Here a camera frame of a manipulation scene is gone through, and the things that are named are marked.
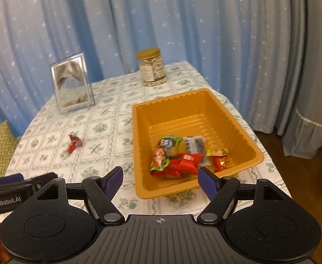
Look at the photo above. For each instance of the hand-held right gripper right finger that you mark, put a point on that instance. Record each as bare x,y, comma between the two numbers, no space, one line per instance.
207,183

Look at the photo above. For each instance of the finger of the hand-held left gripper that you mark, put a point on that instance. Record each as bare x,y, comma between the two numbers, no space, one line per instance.
9,178

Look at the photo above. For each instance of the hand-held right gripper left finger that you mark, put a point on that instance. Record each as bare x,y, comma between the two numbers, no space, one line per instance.
114,181

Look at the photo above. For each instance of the small red gold-print packet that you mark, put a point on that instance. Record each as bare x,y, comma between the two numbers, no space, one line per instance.
220,163

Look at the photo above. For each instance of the red snack packet white print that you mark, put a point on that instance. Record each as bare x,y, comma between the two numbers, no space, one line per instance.
189,160

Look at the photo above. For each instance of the grey black snack packet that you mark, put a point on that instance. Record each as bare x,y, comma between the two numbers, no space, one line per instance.
195,147

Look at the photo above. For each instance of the red snack packet gold strip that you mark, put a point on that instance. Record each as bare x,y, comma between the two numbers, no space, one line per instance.
169,172

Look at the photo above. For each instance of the long green-edged snack packet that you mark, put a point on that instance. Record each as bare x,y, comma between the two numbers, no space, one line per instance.
162,151

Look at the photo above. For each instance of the orange plastic tray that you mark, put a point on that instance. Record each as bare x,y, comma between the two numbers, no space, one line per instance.
177,110

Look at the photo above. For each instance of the red twisted candy wrapper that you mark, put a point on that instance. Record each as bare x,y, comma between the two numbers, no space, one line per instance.
74,143

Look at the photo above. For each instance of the clear jar of nuts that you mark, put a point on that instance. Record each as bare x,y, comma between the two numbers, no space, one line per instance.
152,68

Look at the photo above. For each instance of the grey lace-trimmed cover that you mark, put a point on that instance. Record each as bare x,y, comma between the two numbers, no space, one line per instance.
314,74

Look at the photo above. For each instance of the blue star-print curtain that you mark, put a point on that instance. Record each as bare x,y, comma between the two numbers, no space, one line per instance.
177,19

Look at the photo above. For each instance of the silver picture frame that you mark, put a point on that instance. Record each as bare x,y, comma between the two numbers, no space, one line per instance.
71,85

